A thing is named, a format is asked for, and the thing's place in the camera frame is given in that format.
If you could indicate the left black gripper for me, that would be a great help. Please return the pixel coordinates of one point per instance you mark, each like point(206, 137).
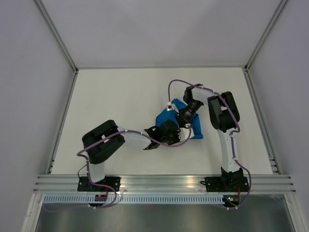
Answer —
point(177, 138)

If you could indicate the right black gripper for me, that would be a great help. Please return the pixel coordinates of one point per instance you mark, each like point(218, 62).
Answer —
point(182, 119)

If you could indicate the blue cloth napkin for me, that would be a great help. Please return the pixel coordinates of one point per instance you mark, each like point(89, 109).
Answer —
point(170, 115)

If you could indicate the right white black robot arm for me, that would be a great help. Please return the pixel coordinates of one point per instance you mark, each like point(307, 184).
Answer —
point(224, 117)

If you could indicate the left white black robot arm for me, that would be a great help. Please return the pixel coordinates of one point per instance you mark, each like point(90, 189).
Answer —
point(104, 140)

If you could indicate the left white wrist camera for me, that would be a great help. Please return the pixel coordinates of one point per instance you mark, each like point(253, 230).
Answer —
point(186, 133)

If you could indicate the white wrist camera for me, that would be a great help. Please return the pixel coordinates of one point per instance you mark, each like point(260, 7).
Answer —
point(171, 107)
point(186, 133)

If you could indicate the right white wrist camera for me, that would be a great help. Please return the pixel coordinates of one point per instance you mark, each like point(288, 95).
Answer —
point(171, 107)

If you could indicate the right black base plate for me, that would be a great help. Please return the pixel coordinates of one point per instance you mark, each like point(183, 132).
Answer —
point(218, 184)

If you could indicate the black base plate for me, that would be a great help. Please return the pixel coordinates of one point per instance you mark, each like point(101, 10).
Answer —
point(218, 184)
point(106, 185)

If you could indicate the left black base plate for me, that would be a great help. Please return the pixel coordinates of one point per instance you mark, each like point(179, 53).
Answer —
point(106, 185)

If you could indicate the white slotted cable duct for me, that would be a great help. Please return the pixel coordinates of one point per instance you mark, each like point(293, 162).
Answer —
point(135, 199)

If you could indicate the aluminium mounting rail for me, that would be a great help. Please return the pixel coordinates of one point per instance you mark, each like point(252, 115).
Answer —
point(168, 184)

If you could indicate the left aluminium frame post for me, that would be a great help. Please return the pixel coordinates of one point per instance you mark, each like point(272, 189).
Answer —
point(51, 26)

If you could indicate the aluminium frame post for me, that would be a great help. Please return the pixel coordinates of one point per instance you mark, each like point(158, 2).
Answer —
point(51, 26)
point(268, 29)

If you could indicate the right aluminium frame post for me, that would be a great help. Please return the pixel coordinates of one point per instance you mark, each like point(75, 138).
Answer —
point(268, 29)

